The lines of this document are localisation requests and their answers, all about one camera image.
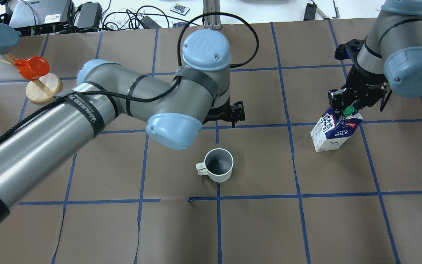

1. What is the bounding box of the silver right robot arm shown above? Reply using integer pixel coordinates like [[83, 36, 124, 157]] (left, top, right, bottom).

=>
[[328, 0, 422, 118]]

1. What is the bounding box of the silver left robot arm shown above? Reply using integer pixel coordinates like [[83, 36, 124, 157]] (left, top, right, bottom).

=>
[[0, 29, 244, 223]]

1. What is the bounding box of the aluminium frame post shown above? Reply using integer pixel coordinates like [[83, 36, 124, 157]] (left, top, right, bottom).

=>
[[203, 0, 222, 30]]

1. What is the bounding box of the orange cup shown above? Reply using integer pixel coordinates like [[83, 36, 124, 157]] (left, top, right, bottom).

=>
[[14, 56, 50, 81]]

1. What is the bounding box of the blue white milk carton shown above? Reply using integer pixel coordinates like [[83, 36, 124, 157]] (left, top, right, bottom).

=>
[[310, 106, 364, 153]]

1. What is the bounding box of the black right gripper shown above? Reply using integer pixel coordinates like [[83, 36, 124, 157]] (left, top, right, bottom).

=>
[[327, 64, 392, 116]]

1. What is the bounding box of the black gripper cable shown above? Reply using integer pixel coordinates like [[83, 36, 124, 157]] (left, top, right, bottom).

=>
[[72, 12, 260, 101]]

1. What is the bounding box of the white ribbed mug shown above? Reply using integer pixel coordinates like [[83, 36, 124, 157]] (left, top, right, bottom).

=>
[[196, 148, 234, 183]]

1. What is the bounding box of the small remote control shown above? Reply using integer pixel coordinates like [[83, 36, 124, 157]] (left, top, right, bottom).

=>
[[170, 3, 190, 16]]

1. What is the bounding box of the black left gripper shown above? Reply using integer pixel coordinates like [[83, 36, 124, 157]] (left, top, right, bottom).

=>
[[201, 98, 246, 128]]

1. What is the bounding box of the black power adapter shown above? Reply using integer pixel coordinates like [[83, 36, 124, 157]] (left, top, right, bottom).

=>
[[303, 3, 318, 21]]

